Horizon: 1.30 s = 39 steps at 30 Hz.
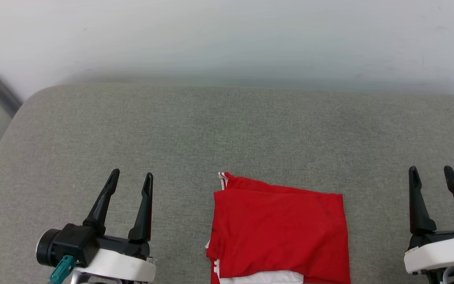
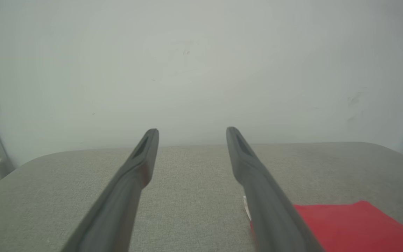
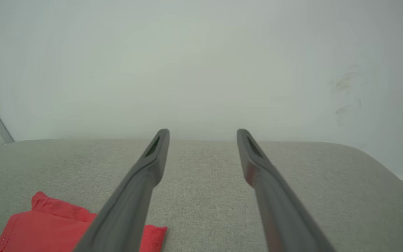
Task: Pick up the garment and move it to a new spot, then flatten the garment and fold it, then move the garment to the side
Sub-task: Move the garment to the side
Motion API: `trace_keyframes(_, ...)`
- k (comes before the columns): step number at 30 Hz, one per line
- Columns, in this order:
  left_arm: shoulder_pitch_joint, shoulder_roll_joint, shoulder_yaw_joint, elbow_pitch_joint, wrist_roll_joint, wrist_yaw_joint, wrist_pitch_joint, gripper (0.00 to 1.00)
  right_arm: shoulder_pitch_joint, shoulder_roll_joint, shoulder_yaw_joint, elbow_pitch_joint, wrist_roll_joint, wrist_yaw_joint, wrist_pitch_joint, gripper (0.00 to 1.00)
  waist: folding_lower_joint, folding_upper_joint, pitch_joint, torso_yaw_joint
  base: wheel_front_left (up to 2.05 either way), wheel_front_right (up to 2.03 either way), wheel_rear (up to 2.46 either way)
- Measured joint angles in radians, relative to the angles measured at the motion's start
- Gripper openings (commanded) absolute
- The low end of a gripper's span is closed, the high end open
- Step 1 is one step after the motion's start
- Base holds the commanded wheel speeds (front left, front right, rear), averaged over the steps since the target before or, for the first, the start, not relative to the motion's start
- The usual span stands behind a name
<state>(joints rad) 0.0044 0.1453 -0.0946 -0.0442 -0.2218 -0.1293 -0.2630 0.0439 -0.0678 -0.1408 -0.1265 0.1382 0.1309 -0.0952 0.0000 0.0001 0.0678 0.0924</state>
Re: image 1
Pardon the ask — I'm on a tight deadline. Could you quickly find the red shirt with white sleeves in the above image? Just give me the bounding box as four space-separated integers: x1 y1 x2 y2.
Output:
205 172 352 284

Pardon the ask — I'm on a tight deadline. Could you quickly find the black cable with teal connector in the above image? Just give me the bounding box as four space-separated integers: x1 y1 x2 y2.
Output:
48 255 77 284

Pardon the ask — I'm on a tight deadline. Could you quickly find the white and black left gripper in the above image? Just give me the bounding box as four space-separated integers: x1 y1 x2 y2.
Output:
71 168 157 283

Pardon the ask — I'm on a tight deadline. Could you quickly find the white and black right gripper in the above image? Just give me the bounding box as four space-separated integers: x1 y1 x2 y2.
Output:
403 165 454 276

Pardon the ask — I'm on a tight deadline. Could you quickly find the grey fabric sofa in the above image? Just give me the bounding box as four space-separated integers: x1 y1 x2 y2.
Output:
0 84 454 284

